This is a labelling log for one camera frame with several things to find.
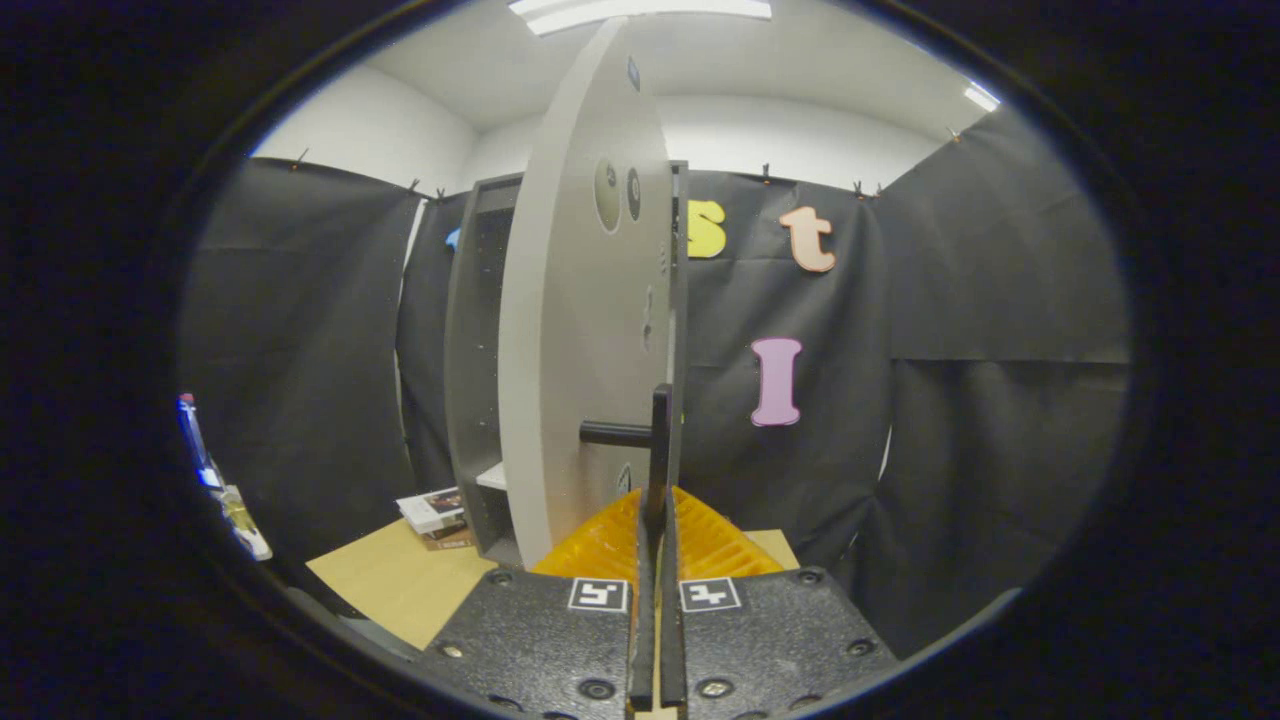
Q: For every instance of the blurred white and blue clutter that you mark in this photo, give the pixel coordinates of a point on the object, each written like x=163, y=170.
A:
x=240, y=520

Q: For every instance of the light grey shoe cabinet door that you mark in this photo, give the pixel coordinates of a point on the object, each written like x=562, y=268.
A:
x=570, y=330

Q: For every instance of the grey shoe cabinet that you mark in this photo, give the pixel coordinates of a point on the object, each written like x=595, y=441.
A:
x=465, y=400

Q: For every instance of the black book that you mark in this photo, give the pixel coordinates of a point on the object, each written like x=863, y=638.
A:
x=452, y=531

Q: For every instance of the small ceiling light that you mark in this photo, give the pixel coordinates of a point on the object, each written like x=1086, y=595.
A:
x=982, y=97

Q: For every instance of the long ceiling light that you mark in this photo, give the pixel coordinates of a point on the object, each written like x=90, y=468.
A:
x=640, y=12

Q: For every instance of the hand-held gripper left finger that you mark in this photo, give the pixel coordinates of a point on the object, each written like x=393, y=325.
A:
x=643, y=620

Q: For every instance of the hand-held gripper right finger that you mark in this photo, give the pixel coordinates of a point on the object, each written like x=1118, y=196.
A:
x=671, y=620

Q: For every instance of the black backdrop cloth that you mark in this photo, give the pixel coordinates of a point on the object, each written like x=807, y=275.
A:
x=1000, y=450

